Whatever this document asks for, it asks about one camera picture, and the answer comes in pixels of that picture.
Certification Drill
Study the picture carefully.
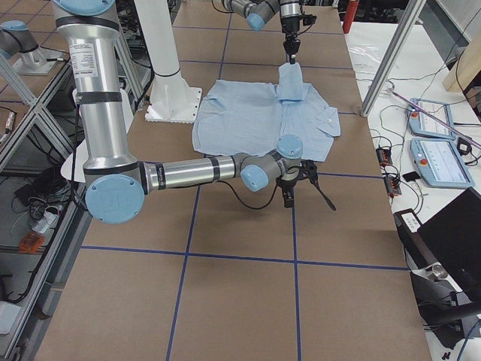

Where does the black laptop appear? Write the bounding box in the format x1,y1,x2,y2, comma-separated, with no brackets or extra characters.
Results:
418,187,481,301

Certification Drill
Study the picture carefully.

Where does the light blue button shirt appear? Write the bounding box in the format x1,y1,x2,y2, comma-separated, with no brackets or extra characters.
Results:
192,63,341,162

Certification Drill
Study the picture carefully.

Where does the red cylinder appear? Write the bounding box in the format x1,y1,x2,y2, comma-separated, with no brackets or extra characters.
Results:
343,0,359,34

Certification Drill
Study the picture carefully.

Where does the aluminium frame post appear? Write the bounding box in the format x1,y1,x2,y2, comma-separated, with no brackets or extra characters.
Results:
360,0,426,117

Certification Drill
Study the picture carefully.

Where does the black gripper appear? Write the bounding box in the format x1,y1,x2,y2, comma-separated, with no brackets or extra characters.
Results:
280,14,316,63
276,160,319,208

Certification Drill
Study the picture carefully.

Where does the orange box on floor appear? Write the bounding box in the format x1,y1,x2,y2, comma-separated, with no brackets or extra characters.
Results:
18,231,44,254

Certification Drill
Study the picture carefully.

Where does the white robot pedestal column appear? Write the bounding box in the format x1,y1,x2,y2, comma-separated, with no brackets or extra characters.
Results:
136,1,202,123

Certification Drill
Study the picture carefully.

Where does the white chair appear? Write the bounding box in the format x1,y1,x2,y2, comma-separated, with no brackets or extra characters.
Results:
60,150,88,183

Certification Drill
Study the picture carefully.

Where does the black monitor stand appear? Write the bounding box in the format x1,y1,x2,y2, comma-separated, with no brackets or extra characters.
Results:
410,272,480,350

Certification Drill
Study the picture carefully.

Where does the lower blue teach pendant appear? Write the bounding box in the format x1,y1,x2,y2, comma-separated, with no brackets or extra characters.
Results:
410,138,475,189

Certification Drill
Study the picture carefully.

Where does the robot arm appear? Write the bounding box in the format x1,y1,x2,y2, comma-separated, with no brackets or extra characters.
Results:
221,0,317,64
52,1,313,224

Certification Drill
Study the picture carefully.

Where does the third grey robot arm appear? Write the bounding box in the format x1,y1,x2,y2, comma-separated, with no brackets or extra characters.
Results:
1,20,66,75

